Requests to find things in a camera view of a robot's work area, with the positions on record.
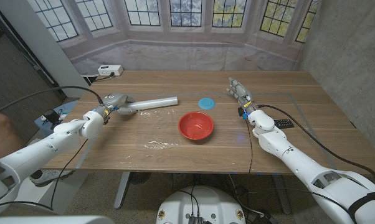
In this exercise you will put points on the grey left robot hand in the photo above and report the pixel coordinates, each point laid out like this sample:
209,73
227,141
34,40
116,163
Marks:
116,101

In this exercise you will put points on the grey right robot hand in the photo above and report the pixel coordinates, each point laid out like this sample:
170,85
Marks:
244,95

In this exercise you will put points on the cling film roll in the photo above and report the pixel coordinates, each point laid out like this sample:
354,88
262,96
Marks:
156,103

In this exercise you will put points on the clear cling film sheet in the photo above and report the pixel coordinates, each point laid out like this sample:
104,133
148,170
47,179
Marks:
159,130

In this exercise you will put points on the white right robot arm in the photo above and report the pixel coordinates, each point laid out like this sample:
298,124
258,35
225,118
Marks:
287,149

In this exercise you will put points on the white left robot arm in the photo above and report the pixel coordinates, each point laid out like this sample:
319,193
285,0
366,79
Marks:
50,146

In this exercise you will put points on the blue round lid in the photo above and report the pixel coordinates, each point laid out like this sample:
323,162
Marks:
206,103

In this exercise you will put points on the black TV remote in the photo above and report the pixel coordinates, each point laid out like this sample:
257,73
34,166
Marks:
285,124

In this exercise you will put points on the red bowl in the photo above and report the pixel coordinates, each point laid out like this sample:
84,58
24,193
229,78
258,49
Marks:
196,124

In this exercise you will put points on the white power strip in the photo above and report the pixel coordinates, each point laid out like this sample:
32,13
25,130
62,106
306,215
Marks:
109,70

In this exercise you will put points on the blue floor mat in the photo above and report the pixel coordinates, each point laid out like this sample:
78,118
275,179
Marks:
67,107

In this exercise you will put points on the black cylindrical device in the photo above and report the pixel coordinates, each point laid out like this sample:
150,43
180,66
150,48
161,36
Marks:
51,115

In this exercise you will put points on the printed window backdrop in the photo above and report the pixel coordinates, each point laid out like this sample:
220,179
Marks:
187,53

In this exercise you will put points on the black round ribbed object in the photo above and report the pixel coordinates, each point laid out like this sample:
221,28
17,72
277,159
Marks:
139,177

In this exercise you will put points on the white partition panel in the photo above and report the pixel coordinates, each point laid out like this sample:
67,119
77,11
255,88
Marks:
44,46

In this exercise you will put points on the grey white sneaker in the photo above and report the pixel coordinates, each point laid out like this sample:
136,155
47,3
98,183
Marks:
50,177

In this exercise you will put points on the white floor platform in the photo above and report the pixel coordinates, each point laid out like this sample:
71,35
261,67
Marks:
69,193

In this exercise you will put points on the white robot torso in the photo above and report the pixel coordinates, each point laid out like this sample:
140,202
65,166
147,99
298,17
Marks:
203,202

